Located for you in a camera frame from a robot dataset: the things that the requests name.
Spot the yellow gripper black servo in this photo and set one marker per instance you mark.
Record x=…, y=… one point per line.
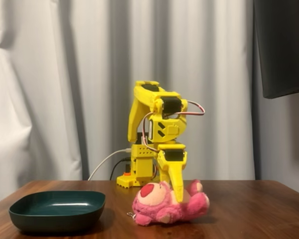
x=172, y=155

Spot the pink strawberry bear plush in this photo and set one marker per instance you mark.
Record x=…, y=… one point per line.
x=164, y=209

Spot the yellow robot arm with base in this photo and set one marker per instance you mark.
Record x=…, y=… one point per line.
x=135, y=117

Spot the black orange table clamp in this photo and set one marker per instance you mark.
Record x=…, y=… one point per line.
x=126, y=172
x=155, y=171

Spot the dark green bowl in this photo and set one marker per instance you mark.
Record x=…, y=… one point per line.
x=57, y=216

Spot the white pleated curtain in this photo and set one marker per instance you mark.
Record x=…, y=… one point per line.
x=64, y=87

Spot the dark monitor panel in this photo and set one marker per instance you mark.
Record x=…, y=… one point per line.
x=281, y=44

